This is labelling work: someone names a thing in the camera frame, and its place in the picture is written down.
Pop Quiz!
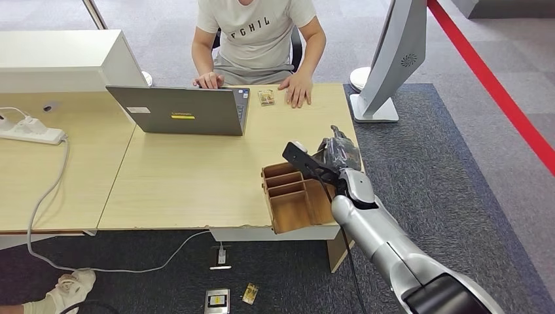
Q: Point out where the person's right hand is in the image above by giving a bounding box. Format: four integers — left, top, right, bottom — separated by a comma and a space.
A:
192, 73, 225, 90

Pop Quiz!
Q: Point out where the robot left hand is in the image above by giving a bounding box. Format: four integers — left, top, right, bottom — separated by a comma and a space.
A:
318, 124, 363, 174

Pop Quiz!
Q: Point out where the person's left hand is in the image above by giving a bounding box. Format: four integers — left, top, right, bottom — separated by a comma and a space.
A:
277, 71, 314, 109

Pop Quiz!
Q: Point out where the wooden organizer box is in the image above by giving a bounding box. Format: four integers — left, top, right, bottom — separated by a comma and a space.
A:
260, 162, 344, 236

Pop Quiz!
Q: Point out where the person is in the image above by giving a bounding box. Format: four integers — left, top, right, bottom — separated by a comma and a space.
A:
190, 0, 327, 109

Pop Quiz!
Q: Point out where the small golden card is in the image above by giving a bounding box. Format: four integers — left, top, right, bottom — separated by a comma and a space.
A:
241, 283, 259, 305

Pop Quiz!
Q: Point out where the clear plastic wrap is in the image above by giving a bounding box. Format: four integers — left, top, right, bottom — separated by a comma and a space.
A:
323, 137, 363, 172

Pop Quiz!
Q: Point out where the grey laptop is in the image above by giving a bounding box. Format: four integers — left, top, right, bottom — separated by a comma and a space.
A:
105, 84, 251, 137

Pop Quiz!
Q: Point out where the wooden desk leg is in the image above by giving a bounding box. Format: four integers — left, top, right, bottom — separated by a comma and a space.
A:
326, 237, 354, 274

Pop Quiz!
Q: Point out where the grey standing display kiosk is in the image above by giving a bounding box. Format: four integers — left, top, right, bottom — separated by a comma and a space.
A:
349, 0, 429, 124

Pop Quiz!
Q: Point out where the white desk crossbeam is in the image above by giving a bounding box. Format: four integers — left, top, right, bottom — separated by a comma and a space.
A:
209, 225, 341, 242

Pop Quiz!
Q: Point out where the red barrier belt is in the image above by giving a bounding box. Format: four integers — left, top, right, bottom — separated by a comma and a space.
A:
427, 0, 555, 179

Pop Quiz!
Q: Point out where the black floor socket plate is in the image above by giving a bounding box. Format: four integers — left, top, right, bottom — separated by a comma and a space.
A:
209, 243, 233, 271

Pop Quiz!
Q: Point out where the white power strip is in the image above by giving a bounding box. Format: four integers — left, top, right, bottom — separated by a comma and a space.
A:
0, 116, 67, 146

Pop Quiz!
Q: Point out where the white power plug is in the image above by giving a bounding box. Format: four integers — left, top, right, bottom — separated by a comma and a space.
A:
19, 114, 45, 131

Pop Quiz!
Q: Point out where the silver floor box yellow label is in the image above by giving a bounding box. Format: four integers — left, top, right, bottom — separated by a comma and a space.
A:
204, 288, 230, 314

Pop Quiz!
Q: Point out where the grey bench base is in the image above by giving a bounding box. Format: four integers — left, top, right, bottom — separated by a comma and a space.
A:
448, 0, 555, 20

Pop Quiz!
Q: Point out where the white sneaker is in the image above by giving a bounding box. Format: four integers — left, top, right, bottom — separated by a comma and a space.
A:
45, 268, 97, 314

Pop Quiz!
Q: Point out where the black camera bracket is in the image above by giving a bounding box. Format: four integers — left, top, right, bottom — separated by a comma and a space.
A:
282, 142, 341, 185

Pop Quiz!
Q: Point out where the black camera cable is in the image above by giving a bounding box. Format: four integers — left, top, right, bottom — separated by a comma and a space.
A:
316, 171, 370, 314

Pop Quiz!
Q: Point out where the thin white cable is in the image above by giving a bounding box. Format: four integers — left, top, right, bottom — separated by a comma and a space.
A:
0, 106, 29, 120

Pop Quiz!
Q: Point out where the grey power cable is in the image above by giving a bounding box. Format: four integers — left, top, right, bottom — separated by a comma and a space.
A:
26, 136, 213, 275

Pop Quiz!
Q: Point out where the black floor cable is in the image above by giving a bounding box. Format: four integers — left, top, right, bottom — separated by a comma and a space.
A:
58, 300, 120, 314

